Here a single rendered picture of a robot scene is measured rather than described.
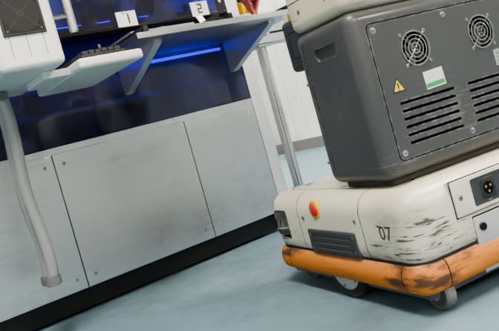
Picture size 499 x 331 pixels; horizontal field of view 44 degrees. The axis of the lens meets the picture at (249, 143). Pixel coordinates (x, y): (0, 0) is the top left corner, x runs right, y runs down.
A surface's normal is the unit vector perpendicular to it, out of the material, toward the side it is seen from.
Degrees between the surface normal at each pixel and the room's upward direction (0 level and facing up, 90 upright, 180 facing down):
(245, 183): 90
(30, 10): 90
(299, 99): 90
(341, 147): 90
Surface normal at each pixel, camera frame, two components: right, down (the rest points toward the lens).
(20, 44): 0.55, -0.11
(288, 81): -0.74, 0.23
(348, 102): -0.87, 0.25
